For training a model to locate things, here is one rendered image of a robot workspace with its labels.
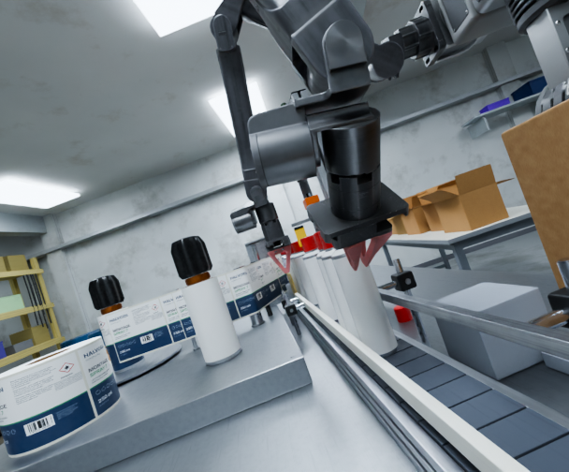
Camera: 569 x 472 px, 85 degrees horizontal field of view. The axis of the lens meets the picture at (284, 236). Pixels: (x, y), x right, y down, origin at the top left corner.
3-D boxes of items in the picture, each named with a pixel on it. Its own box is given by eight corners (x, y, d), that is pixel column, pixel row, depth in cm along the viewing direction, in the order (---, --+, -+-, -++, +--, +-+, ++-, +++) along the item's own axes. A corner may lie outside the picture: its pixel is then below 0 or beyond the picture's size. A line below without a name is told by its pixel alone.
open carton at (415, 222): (398, 238, 327) (386, 204, 329) (439, 224, 326) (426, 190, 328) (414, 237, 283) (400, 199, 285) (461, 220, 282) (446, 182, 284)
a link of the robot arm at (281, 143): (360, 12, 26) (344, 59, 34) (226, 45, 26) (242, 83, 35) (386, 157, 27) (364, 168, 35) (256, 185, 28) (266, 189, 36)
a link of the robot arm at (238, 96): (232, 11, 68) (237, 25, 78) (206, 16, 68) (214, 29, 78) (269, 202, 83) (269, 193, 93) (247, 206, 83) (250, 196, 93)
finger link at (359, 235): (321, 260, 45) (312, 206, 39) (367, 243, 46) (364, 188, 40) (342, 293, 39) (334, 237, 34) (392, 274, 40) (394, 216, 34)
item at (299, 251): (308, 305, 99) (286, 244, 100) (323, 300, 100) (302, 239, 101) (311, 308, 94) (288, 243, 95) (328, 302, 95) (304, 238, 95)
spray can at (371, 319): (360, 352, 50) (317, 231, 51) (389, 340, 51) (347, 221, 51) (372, 362, 45) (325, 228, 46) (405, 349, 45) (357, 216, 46)
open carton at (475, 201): (428, 238, 244) (412, 193, 245) (488, 216, 245) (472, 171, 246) (459, 235, 202) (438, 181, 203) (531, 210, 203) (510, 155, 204)
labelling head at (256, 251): (264, 303, 133) (244, 246, 134) (293, 292, 134) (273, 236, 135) (265, 308, 119) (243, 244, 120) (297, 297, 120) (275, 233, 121)
